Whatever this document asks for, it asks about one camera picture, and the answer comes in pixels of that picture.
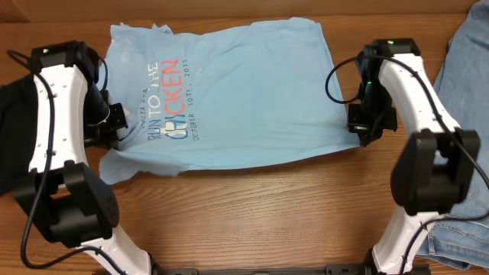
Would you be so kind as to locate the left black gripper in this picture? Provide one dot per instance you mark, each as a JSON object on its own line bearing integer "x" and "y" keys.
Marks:
{"x": 109, "y": 138}

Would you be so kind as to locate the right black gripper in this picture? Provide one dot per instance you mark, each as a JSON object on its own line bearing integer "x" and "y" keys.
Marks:
{"x": 367, "y": 124}

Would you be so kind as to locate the light blue printed t-shirt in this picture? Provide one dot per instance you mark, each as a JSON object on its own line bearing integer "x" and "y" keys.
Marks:
{"x": 251, "y": 96}

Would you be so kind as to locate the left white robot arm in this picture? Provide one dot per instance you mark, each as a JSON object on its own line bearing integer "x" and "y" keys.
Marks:
{"x": 63, "y": 198}

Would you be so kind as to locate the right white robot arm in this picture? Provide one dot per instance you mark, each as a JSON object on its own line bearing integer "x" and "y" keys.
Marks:
{"x": 434, "y": 170}

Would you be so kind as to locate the black folded garment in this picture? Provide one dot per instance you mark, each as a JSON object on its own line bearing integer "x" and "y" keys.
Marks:
{"x": 18, "y": 129}

